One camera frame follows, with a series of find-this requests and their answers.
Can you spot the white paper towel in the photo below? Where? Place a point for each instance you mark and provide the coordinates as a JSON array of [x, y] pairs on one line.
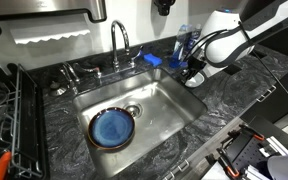
[[47, 36]]

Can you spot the white bowl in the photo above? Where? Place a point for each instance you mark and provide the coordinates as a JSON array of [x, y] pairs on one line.
[[196, 80]]

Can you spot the black orange clamp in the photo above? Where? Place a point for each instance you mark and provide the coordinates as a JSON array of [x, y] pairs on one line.
[[229, 165], [252, 131]]

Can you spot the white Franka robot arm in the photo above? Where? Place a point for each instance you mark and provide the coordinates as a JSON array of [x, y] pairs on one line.
[[230, 40]]

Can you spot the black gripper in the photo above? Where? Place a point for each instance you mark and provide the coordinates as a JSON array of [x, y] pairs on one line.
[[195, 65]]

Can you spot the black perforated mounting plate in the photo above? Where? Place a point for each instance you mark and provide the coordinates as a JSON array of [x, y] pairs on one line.
[[247, 151]]

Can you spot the black sink stopper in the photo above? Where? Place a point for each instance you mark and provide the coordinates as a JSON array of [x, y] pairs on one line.
[[57, 89]]

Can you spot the stainless steel sink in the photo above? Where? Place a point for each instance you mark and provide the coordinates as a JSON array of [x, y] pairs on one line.
[[165, 106]]

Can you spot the aluminium frame rails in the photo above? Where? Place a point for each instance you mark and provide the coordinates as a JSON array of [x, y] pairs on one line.
[[277, 146]]

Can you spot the sink drain strainer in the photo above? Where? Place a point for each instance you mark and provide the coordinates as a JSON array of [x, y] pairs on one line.
[[133, 110]]

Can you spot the stainless paper towel dispenser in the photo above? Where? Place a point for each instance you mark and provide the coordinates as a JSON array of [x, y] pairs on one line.
[[50, 8]]

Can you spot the clear dish soap bottle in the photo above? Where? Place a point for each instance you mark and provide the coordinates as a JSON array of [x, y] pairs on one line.
[[180, 46]]

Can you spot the blue sponge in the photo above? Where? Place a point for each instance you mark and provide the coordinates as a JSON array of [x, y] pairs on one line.
[[152, 59]]

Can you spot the blue liquid bottle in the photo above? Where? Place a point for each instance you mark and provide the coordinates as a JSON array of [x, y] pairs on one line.
[[194, 35]]

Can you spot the chrome gooseneck faucet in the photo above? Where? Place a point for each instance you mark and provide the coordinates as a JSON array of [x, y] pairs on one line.
[[114, 43]]

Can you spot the small chrome side spout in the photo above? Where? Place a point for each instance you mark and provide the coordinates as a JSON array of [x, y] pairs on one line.
[[71, 78]]

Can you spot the blue plate with brown rim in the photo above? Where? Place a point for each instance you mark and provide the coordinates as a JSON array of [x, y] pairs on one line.
[[111, 128]]

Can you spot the black wall soap dispenser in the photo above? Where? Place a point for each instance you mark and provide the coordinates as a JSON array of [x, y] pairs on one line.
[[164, 6]]

